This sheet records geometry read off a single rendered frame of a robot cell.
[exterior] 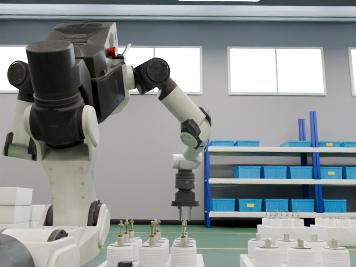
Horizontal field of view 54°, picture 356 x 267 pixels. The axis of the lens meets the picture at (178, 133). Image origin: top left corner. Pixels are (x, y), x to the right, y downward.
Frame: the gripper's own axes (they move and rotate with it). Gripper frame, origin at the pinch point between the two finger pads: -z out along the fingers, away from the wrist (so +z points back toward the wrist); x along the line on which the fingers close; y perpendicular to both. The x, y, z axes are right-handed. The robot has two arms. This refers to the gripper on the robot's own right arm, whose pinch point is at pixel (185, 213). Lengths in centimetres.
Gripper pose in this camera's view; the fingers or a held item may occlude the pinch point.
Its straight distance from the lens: 158.2
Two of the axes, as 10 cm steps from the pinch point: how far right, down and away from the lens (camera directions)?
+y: 1.8, -1.9, -9.7
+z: 0.1, -9.8, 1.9
